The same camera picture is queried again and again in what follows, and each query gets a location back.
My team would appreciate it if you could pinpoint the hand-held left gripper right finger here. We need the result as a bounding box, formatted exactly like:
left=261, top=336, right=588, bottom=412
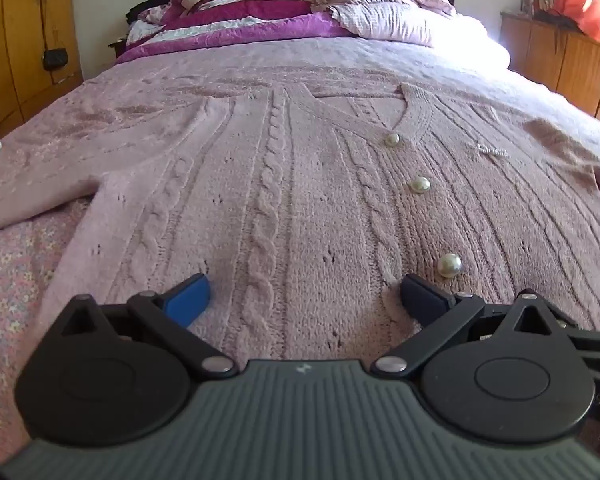
left=372, top=274, right=576, bottom=377

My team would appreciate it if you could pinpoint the wooden cabinet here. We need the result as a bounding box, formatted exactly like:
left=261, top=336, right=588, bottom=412
left=500, top=10, right=600, bottom=122

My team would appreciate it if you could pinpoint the dark clothes pile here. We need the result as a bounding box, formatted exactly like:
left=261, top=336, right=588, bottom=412
left=125, top=0, right=169, bottom=26

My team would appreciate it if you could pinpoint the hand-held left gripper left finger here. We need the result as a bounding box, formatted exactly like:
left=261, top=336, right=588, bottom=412
left=47, top=274, right=238, bottom=380

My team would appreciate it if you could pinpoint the wooden wardrobe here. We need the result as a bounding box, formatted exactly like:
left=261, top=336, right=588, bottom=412
left=0, top=0, right=84, bottom=137

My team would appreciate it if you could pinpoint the pink cable-knit cardigan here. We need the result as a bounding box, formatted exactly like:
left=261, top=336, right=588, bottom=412
left=0, top=80, right=600, bottom=361

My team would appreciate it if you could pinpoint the purple white striped blanket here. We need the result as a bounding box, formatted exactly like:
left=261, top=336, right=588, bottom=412
left=115, top=0, right=353, bottom=64

